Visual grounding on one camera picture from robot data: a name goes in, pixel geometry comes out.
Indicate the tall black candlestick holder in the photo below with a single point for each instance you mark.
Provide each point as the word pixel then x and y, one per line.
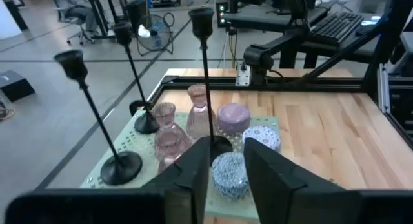
pixel 201 20
pixel 121 172
pixel 146 124

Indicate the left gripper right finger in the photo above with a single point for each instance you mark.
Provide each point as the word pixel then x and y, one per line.
pixel 277 191

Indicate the green perforated metal riser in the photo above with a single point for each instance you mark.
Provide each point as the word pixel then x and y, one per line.
pixel 135 143

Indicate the white floral candle tin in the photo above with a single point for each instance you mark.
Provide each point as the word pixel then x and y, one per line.
pixel 263 137

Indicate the person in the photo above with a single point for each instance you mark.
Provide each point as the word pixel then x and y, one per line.
pixel 80 14

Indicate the black box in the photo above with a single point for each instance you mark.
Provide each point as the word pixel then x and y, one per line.
pixel 14 86

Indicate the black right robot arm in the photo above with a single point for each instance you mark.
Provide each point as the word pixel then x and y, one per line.
pixel 258 57

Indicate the black floor fan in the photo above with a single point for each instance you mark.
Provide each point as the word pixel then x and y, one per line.
pixel 155 33

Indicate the black desk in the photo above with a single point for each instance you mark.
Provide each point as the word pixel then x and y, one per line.
pixel 264 19

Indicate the black keyboard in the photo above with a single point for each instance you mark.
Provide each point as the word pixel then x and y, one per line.
pixel 335 27

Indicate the black aluminium table frame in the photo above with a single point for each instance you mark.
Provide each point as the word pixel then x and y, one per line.
pixel 322 86

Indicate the grey metal mounting plate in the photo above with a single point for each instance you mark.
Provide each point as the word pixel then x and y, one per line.
pixel 242 77

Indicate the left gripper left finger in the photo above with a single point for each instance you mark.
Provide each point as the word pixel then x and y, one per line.
pixel 187 191

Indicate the office chair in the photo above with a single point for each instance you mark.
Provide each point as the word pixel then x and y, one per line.
pixel 80 36

